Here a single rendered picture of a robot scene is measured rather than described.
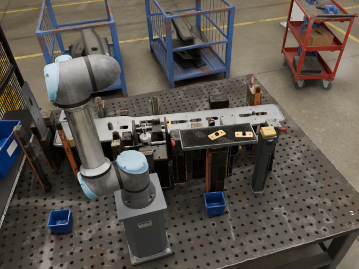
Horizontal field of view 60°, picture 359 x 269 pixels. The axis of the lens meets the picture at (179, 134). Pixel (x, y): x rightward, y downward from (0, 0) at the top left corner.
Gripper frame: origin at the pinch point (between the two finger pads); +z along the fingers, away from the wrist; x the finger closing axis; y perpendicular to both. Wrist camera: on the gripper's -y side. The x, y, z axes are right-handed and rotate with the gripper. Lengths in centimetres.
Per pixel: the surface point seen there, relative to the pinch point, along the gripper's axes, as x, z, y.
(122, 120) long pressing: 20.8, 19.5, 19.4
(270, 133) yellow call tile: -22, 4, 96
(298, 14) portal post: 351, 97, 285
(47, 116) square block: 24.4, 13.8, -25.0
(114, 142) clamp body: -6.7, 12.5, 16.6
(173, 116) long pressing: 19, 20, 51
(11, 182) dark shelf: -23.5, 16.4, -33.6
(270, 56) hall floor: 265, 120, 211
